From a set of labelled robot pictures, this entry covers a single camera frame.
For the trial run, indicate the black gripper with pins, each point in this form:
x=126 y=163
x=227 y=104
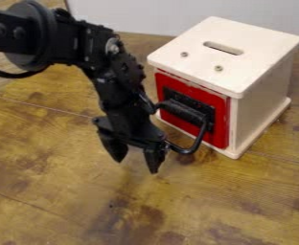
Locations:
x=126 y=124

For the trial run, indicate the red drawer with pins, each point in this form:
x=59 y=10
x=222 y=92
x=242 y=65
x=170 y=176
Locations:
x=203 y=100

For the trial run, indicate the black metal drawer handle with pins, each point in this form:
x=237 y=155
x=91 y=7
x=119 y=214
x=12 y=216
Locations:
x=194 y=112

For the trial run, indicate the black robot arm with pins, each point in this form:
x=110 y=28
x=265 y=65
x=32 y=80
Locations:
x=40 y=37

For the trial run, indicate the white wooden box cabinet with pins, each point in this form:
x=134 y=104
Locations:
x=233 y=66

